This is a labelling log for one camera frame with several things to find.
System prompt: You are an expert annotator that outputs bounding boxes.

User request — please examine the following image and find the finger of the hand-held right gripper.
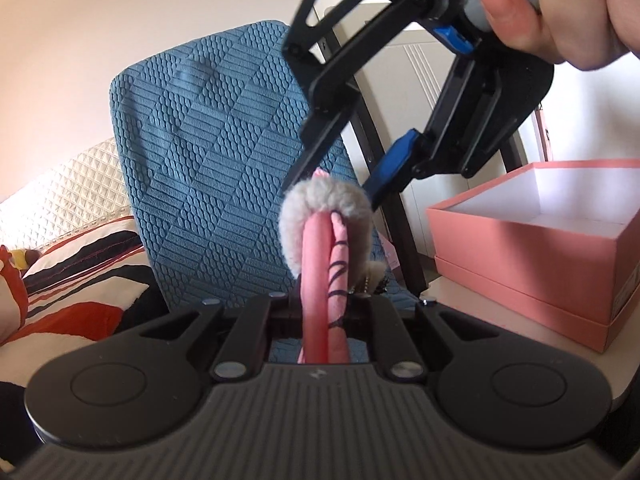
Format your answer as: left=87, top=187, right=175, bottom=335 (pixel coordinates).
left=362, top=55, right=503, bottom=210
left=281, top=0, right=448, bottom=195

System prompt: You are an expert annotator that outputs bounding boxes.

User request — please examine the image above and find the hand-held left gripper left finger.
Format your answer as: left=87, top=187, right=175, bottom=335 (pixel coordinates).
left=136, top=292, right=305, bottom=380

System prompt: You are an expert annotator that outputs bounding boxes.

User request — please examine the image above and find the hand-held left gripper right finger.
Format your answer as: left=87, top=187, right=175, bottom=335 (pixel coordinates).
left=350, top=293, right=505, bottom=381

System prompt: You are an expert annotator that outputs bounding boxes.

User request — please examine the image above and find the pink shoe box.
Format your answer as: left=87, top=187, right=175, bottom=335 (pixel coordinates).
left=426, top=158, right=640, bottom=328

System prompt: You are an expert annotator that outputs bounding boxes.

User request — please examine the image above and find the person's right hand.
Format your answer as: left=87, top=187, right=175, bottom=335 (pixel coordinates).
left=479, top=0, right=640, bottom=72

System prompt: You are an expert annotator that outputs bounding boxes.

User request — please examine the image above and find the white folding chair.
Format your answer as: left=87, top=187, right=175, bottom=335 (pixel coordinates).
left=320, top=5, right=531, bottom=293

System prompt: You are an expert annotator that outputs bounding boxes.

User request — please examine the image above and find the blue textured chair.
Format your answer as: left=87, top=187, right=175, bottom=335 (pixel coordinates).
left=109, top=20, right=426, bottom=366

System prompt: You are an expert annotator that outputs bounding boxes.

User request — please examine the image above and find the striped fleece blanket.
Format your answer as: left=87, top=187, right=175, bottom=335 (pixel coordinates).
left=0, top=215, right=168, bottom=396

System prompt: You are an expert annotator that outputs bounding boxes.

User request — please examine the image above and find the quilted white headboard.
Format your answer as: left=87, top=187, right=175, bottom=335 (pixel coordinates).
left=0, top=136, right=136, bottom=256

